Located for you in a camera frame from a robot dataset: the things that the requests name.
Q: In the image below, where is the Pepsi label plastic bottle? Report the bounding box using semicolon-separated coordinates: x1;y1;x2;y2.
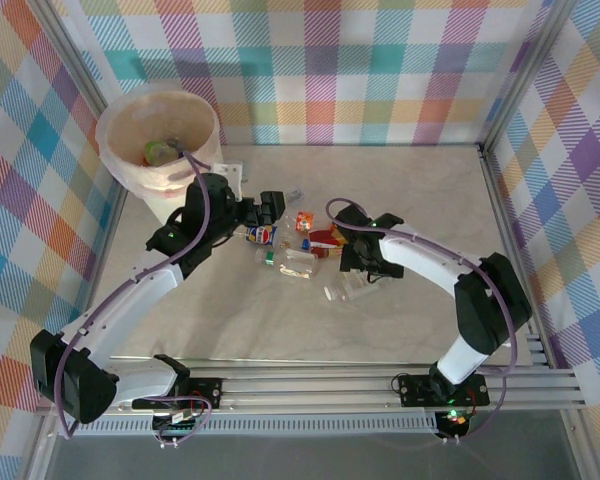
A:
234;223;312;251

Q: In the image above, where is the aluminium frame post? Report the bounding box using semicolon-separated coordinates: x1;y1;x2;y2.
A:
38;0;112;114
477;0;579;151

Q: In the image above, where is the plaid backdrop cloth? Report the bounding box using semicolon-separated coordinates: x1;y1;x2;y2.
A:
54;0;561;147
487;0;600;480
0;0;124;480

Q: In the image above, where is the clear bottle with white label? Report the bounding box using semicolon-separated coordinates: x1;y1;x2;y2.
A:
322;277;379;303

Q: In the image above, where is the grey slotted cable duct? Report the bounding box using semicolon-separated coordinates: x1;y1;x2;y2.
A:
54;417;444;437

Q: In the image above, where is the grey metal shelf panel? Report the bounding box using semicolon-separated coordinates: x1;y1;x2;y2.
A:
27;432;594;480

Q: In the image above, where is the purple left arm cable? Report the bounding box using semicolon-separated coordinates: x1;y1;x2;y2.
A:
57;139;214;440

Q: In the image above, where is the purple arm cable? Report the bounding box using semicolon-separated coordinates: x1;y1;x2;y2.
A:
57;139;214;440
326;197;519;441

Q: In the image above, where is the aluminium table side rail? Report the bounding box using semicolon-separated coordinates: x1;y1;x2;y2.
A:
478;143;581;371

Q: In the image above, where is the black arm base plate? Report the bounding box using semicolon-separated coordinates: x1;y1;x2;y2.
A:
132;377;225;412
397;372;490;409

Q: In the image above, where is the translucent bin liner bag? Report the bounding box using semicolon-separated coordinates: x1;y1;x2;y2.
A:
94;91;221;199

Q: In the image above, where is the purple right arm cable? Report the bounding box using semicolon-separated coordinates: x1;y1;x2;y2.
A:
326;197;519;441

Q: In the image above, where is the white ribbed plastic bin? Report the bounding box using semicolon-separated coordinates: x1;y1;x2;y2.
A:
95;91;227;227

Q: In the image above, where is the clear bottle with green label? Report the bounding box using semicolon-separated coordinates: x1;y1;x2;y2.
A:
252;248;325;282

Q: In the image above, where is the control board with wires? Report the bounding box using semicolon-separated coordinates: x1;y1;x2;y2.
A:
152;407;204;449
437;407;474;444

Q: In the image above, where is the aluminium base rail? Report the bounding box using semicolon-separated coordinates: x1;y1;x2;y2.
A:
34;357;586;419

